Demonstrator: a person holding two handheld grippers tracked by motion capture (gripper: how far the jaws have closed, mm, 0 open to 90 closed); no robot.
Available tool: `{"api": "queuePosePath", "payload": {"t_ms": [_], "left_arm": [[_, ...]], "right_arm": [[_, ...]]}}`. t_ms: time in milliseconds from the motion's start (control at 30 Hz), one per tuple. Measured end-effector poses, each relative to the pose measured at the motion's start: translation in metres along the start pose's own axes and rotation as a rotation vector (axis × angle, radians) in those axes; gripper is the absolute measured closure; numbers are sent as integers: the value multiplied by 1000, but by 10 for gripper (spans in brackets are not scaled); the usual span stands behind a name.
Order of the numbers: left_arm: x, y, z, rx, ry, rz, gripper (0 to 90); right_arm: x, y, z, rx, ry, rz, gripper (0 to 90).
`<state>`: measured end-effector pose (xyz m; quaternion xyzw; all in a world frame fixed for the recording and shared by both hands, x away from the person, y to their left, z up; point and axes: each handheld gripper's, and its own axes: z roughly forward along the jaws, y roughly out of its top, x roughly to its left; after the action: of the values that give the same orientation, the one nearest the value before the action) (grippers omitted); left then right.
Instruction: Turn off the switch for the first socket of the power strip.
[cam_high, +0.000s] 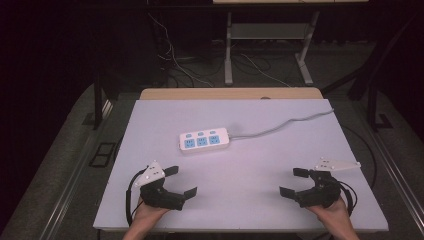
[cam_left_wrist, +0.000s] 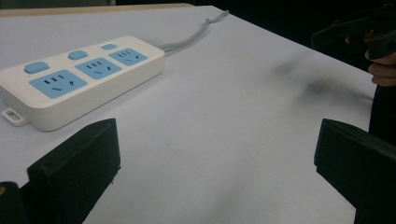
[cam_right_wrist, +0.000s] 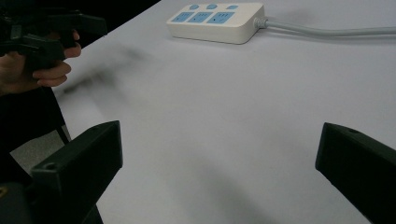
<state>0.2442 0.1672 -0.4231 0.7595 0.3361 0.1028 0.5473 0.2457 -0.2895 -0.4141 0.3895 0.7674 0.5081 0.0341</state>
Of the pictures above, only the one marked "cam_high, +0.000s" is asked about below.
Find black rectangular floor frame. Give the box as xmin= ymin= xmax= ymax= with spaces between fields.
xmin=88 ymin=142 xmax=117 ymax=168

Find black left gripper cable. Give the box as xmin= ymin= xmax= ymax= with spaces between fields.
xmin=125 ymin=167 xmax=149 ymax=228

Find white power strip blue sockets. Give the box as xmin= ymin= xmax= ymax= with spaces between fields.
xmin=178 ymin=127 xmax=231 ymax=154

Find person's left hand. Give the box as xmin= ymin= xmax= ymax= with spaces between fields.
xmin=132 ymin=199 xmax=171 ymax=231

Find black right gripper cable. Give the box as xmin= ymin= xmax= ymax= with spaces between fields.
xmin=337 ymin=180 xmax=358 ymax=217

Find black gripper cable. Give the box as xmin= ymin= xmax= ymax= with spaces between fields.
xmin=337 ymin=180 xmax=358 ymax=217
xmin=125 ymin=167 xmax=149 ymax=228

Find thin white floor cable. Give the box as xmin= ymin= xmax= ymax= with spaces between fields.
xmin=239 ymin=52 xmax=292 ymax=88

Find black floor cable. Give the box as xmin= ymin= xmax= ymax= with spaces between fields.
xmin=339 ymin=123 xmax=378 ymax=188

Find grey power strip cable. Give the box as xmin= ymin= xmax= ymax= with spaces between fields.
xmin=228 ymin=108 xmax=335 ymax=141

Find white floor cable bundle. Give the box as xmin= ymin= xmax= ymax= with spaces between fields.
xmin=147 ymin=12 xmax=215 ymax=89

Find person's right hand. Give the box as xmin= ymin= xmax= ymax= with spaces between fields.
xmin=305 ymin=197 xmax=352 ymax=229

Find black metal stand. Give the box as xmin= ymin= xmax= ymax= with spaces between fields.
xmin=320 ymin=13 xmax=424 ymax=133
xmin=92 ymin=71 xmax=120 ymax=131

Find grey metal desk frame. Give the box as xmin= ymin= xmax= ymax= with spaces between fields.
xmin=223 ymin=11 xmax=321 ymax=87

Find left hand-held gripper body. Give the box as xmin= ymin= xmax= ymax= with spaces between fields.
xmin=134 ymin=160 xmax=186 ymax=212

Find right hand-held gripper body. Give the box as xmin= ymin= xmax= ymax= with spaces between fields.
xmin=294 ymin=157 xmax=362 ymax=210

